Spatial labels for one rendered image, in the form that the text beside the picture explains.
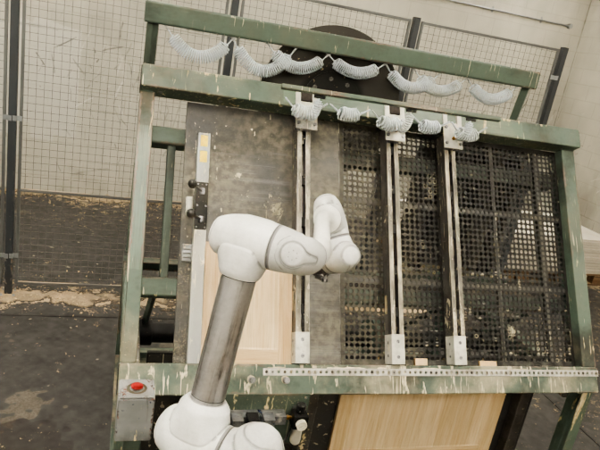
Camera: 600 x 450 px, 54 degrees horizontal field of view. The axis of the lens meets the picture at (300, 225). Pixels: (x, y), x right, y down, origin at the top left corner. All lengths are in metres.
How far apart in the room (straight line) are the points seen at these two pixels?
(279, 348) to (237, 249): 0.92
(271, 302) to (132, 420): 0.73
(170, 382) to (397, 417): 1.21
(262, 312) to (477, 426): 1.39
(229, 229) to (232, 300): 0.20
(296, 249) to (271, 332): 0.97
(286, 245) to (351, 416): 1.53
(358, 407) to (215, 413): 1.27
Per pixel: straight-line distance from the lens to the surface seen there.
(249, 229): 1.62
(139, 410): 2.16
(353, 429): 3.00
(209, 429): 1.78
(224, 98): 2.60
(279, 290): 2.50
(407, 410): 3.06
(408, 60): 3.34
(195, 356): 2.39
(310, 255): 1.57
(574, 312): 3.23
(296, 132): 2.65
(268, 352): 2.47
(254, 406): 2.46
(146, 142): 2.51
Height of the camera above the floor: 2.15
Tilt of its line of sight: 17 degrees down
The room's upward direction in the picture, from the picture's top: 10 degrees clockwise
